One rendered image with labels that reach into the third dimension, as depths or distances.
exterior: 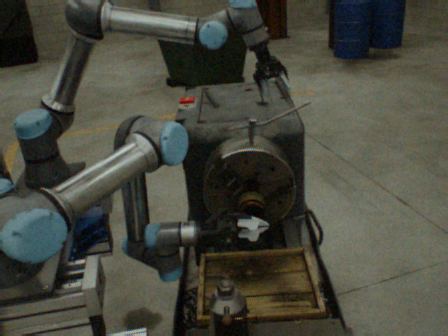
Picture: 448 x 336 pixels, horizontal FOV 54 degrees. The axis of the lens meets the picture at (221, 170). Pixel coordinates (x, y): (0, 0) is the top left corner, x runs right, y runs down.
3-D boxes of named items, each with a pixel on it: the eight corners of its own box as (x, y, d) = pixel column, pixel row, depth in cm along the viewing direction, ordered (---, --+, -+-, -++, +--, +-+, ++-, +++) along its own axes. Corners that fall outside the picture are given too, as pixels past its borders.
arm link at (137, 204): (97, 115, 125) (116, 261, 143) (123, 120, 119) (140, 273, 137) (128, 106, 133) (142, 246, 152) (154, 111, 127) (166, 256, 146)
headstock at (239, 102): (193, 160, 227) (184, 85, 209) (286, 153, 225) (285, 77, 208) (184, 224, 174) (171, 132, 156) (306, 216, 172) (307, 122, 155)
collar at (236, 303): (209, 291, 102) (208, 281, 100) (244, 289, 101) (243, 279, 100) (209, 317, 95) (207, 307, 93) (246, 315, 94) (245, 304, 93)
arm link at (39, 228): (-9, 256, 97) (160, 145, 132) (28, 280, 88) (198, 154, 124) (-32, 213, 91) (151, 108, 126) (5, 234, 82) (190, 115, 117)
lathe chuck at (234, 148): (203, 216, 164) (203, 137, 150) (288, 217, 165) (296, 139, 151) (202, 230, 156) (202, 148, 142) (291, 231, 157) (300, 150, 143)
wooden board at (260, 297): (201, 262, 152) (200, 253, 150) (307, 256, 151) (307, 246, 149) (197, 330, 125) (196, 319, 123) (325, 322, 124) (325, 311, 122)
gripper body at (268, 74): (262, 85, 142) (247, 50, 137) (260, 78, 150) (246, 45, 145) (284, 76, 140) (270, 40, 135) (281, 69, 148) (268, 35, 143)
